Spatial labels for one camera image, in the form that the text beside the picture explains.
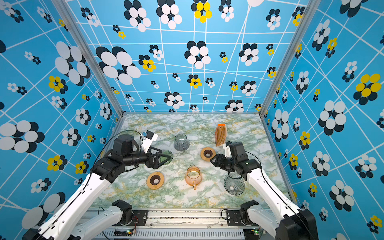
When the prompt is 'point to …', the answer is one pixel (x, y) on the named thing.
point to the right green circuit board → (252, 233)
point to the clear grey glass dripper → (234, 183)
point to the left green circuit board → (123, 233)
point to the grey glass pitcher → (181, 143)
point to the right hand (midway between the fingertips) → (215, 161)
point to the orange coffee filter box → (221, 134)
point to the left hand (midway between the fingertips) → (166, 154)
